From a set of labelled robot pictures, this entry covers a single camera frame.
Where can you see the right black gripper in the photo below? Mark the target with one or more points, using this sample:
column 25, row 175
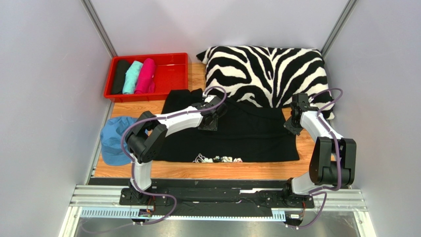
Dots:
column 293, row 125

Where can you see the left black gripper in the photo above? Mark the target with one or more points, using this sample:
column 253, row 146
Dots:
column 213, row 127

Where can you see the black t shirt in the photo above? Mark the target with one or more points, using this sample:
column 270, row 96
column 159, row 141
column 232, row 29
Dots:
column 247, row 132

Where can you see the blue bucket hat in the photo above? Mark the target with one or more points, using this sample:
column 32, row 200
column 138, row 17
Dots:
column 110, row 138

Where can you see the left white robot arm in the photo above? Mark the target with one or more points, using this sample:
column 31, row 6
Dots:
column 143, row 141

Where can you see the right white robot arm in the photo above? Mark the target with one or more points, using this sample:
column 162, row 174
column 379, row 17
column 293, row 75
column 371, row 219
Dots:
column 332, row 165

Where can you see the zebra print pillow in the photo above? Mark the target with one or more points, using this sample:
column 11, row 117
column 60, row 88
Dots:
column 268, row 77

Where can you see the rolled pink shirt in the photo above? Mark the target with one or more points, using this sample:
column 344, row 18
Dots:
column 145, row 82

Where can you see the red plastic bin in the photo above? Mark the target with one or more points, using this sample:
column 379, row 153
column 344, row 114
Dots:
column 171, row 74

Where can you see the rolled teal shirt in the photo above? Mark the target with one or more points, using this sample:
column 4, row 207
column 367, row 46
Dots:
column 131, row 78

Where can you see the rolled black shirt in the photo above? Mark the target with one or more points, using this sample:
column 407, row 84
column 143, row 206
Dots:
column 120, row 76

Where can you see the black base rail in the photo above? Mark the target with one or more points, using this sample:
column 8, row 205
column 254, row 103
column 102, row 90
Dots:
column 216, row 198

